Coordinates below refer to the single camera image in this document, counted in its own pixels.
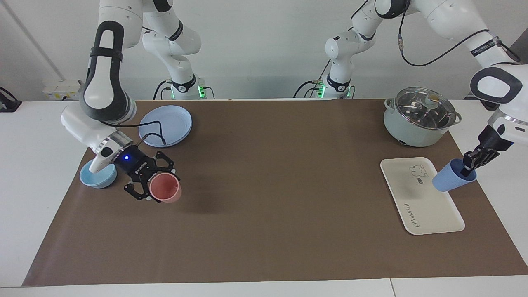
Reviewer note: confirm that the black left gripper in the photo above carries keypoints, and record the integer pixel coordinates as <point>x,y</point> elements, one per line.
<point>495,142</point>

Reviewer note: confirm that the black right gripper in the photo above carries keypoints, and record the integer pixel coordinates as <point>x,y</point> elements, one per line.
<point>134,165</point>

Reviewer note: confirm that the pink plastic cup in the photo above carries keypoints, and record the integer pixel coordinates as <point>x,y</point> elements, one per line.
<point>165,187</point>

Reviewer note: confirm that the blue plastic cup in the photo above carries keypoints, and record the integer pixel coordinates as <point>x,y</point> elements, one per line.
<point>449,181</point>

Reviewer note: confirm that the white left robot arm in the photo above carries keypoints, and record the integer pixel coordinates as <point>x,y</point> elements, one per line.
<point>449,20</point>

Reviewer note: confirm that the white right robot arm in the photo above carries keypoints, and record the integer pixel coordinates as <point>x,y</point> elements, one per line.
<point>103,86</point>

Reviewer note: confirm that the cream rabbit print tray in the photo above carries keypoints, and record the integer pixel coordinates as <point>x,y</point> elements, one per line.
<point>425,206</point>

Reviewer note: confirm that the light blue bowl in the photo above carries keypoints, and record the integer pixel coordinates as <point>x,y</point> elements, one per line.
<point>97,177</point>

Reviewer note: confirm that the pale blue plate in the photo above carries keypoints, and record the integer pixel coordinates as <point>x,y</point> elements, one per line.
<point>173,123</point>

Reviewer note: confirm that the pale green cooking pot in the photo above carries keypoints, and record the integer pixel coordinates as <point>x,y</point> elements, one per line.
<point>408,134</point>

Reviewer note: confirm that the glass pot lid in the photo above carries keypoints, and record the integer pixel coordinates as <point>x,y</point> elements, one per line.
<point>420,107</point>

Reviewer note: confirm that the brown paper table mat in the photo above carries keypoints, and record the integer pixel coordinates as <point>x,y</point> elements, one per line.
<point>268,206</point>

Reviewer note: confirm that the black stand pole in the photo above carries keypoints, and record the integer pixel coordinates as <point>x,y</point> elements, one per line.
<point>522,47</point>

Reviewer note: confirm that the white power strip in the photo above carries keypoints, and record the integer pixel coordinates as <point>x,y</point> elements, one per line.
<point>62,88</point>

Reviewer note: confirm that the black clamp object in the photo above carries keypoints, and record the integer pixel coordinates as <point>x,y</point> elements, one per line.
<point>9,103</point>

